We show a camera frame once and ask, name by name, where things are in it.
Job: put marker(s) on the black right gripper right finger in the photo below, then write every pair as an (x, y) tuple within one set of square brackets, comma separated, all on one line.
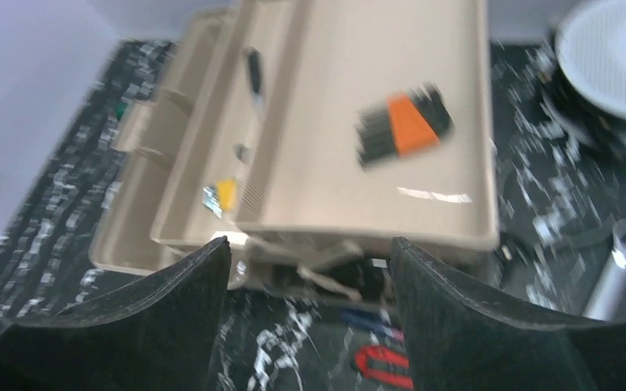
[(461, 334)]

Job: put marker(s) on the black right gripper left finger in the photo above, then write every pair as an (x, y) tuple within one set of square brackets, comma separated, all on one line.
[(156, 333)]

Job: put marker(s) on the blue red screwdriver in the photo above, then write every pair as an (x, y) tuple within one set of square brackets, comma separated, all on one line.
[(371, 322)]

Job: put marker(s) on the red black utility knife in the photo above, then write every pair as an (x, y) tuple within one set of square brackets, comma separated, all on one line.
[(384, 365)]

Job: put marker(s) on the yellow small hex key set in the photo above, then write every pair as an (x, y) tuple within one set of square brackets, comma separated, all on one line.
[(220, 197)]

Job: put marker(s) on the black orange hex key set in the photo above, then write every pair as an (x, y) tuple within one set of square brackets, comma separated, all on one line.
[(406, 123)]

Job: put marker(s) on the translucent brown tool box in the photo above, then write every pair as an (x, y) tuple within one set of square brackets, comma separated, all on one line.
[(304, 204)]

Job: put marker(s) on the black handled silver tool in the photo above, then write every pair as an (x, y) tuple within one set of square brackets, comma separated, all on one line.
[(255, 76)]

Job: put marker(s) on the silver combination wrench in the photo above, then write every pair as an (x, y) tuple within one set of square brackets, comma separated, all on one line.
[(611, 285)]

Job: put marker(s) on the grey filament spool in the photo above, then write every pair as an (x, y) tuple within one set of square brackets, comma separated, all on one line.
[(585, 93)]

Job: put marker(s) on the green handled screwdriver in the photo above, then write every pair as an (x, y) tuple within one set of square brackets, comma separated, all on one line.
[(121, 110)]

